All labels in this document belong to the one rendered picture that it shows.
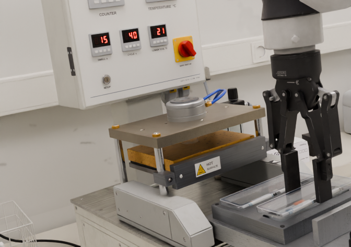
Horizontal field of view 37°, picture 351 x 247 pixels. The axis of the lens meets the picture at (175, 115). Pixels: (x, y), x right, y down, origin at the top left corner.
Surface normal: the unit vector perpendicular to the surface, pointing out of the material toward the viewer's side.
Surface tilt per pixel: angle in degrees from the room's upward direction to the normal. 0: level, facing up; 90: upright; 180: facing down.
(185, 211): 41
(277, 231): 90
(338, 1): 129
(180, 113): 90
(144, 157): 90
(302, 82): 90
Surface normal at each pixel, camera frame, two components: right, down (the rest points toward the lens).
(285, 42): -0.49, 0.25
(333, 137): 0.57, 0.04
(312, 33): 0.40, 0.12
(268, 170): -0.80, 0.22
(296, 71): -0.15, 0.20
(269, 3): -0.90, 0.07
